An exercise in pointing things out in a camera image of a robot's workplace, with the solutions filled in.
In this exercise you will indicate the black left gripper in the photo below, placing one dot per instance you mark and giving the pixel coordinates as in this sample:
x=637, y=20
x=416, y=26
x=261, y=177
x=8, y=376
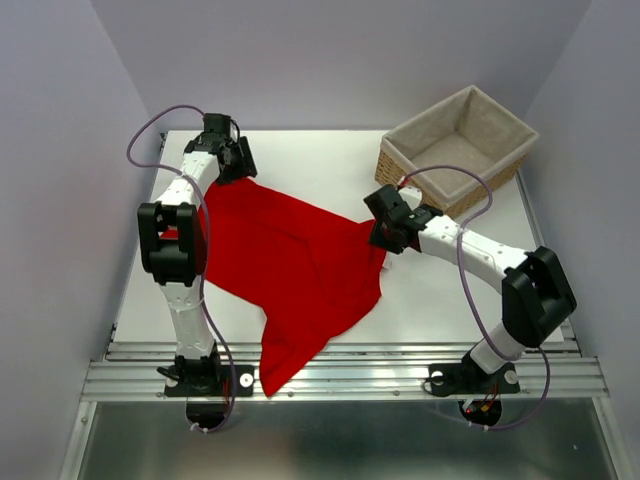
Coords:
x=244, y=168

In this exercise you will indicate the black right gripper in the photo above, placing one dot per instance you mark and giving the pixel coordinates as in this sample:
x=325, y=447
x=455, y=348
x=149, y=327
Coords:
x=378, y=239

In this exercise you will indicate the red t shirt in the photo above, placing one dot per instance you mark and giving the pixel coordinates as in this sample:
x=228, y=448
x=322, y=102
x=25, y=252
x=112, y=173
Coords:
x=312, y=272

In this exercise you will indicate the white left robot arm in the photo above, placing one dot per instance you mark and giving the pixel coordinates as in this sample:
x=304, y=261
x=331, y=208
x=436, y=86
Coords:
x=172, y=239

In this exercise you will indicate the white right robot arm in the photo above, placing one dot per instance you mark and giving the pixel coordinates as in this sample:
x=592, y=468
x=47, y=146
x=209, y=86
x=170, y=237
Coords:
x=536, y=296

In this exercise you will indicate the wicker basket with cloth liner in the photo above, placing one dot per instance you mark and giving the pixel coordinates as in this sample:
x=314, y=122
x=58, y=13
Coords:
x=471, y=138

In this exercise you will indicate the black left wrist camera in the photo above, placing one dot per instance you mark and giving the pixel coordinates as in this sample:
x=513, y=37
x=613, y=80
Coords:
x=219, y=129

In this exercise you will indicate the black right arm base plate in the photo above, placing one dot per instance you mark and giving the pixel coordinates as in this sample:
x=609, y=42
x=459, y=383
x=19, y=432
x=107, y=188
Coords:
x=458, y=379

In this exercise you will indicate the aluminium rail frame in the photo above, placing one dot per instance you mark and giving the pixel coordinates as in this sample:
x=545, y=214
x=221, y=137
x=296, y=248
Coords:
x=356, y=411

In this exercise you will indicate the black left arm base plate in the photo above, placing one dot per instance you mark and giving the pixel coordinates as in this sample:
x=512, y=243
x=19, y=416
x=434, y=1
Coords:
x=209, y=386

